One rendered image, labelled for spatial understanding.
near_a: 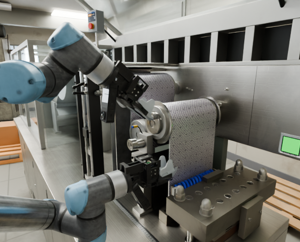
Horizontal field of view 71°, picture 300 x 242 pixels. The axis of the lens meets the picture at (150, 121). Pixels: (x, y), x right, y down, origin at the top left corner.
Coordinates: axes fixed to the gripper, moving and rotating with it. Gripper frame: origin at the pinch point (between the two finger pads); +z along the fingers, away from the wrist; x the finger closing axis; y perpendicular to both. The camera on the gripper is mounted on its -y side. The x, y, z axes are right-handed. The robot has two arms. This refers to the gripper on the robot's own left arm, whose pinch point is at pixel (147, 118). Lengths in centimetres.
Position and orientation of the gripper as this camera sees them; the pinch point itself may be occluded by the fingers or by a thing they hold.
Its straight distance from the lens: 69.2
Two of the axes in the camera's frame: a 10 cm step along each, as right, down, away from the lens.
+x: -6.0, -1.9, 7.8
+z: 6.2, 5.1, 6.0
